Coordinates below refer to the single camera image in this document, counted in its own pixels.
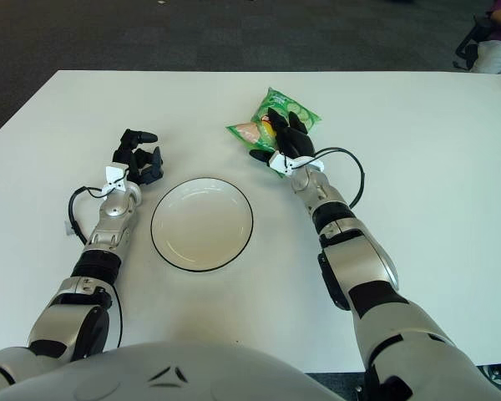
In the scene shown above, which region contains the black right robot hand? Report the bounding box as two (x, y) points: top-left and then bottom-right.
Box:
(249, 106), (316, 163)

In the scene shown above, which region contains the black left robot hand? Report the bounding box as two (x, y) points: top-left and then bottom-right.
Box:
(111, 128), (164, 186)

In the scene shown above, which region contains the green chips snack bag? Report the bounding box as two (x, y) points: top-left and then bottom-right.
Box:
(225, 86), (321, 180)

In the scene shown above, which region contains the white plate black rim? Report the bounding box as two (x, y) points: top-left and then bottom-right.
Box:
(149, 177), (256, 274)

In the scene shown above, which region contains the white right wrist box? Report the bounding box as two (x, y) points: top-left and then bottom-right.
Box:
(269, 150), (302, 178)

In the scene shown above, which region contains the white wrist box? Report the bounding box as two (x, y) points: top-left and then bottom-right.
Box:
(101, 165), (128, 195)
(269, 150), (302, 178)

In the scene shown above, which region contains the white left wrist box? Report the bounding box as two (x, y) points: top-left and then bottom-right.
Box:
(101, 165), (128, 195)

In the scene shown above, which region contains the black office chair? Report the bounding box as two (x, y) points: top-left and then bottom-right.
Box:
(451, 14), (500, 70)

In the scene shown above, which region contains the grey robot torso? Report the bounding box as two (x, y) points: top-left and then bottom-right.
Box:
(0, 340), (343, 401)

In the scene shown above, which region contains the seated person purple shirt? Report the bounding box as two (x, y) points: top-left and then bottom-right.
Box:
(471, 0), (501, 75)

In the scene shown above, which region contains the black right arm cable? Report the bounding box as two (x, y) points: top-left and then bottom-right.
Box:
(302, 145), (367, 209)

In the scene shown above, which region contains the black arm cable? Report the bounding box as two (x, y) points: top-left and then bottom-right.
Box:
(68, 179), (124, 350)
(302, 145), (367, 209)

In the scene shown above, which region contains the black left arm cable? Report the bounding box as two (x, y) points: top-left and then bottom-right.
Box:
(68, 179), (124, 350)

